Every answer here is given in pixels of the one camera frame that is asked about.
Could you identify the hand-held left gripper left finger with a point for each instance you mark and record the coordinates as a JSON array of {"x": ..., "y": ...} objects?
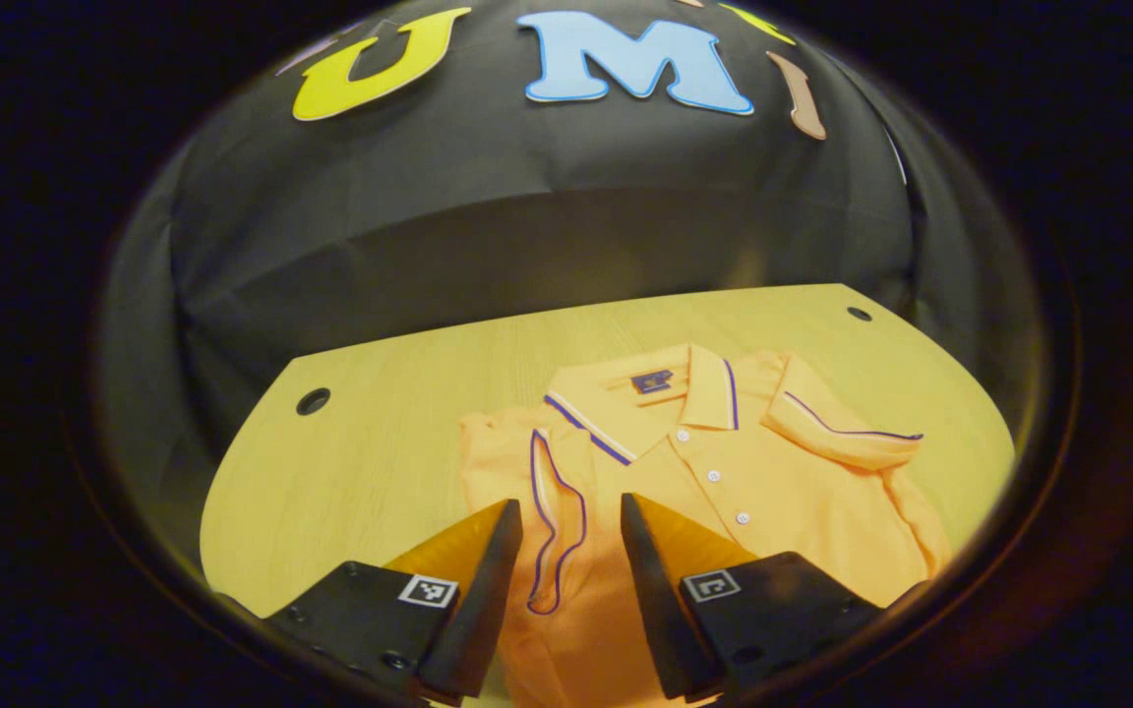
[{"x": 483, "y": 610}]

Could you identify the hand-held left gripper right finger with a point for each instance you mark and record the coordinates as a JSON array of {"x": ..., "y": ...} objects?
[{"x": 655, "y": 610}]

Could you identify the orange T-shirt with striped collar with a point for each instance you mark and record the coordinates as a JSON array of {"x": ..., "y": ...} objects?
[{"x": 793, "y": 501}]

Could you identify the black backdrop cloth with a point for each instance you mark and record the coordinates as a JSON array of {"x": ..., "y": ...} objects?
[{"x": 527, "y": 226}]

